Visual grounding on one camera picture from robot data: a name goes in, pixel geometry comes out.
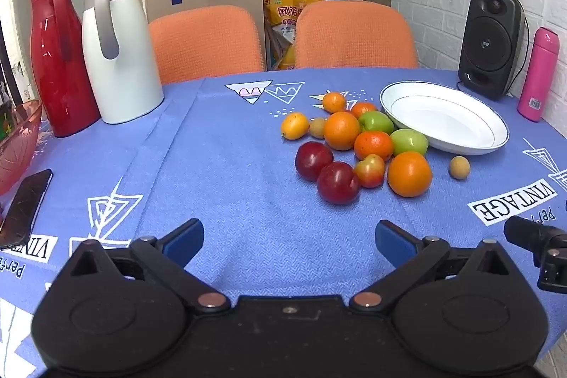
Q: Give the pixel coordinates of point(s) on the small orange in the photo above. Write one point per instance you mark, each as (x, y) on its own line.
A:
(334, 102)

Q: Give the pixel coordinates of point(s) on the pink glass bowl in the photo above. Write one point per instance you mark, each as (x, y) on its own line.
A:
(17, 143)

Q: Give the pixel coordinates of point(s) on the yellow snack bag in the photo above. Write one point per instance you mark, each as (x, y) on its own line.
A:
(283, 12)

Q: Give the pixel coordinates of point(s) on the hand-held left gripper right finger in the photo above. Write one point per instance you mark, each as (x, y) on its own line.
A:
(394, 243)

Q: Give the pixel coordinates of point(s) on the blue printed tablecloth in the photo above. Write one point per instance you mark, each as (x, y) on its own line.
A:
(221, 183)

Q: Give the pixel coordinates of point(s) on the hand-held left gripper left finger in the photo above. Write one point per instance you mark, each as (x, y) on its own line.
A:
(184, 243)

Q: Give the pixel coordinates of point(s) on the orange chair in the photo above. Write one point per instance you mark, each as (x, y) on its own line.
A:
(206, 46)
(354, 37)

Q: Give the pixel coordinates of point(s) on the green jujube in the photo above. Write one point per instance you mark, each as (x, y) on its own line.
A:
(375, 122)
(409, 142)

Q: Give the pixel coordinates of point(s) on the black smartphone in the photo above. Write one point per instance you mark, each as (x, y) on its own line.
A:
(26, 207)

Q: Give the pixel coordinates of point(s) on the pink bottle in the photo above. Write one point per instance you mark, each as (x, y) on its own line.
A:
(538, 72)

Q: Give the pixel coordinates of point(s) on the large orange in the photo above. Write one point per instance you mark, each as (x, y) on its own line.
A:
(409, 174)
(341, 130)

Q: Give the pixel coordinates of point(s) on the dark red plum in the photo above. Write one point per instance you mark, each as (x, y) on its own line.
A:
(338, 182)
(313, 161)

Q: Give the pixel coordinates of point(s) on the white thermos jug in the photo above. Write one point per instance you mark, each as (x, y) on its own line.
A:
(128, 63)

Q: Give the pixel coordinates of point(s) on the yellow orange fruit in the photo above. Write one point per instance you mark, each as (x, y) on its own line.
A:
(294, 124)

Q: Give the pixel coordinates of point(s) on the red thermos jug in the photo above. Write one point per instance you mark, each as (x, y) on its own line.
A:
(57, 63)

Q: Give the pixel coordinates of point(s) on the white round plate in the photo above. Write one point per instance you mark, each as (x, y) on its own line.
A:
(443, 119)

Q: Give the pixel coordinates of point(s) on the reddish mandarin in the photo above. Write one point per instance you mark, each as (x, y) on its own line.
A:
(363, 108)

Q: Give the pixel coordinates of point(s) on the pale brown longan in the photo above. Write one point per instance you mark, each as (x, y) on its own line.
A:
(459, 167)

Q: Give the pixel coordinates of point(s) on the black speaker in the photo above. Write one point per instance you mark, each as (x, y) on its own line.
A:
(487, 46)

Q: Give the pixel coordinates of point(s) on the deep orange tangerine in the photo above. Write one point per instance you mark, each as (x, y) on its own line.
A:
(373, 145)

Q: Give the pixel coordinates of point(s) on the brown kiwi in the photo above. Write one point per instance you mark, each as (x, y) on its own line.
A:
(317, 127)

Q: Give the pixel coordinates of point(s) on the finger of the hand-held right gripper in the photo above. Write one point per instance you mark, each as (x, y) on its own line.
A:
(531, 234)

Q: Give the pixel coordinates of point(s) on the red yellow small apple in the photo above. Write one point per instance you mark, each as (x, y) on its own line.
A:
(370, 170)

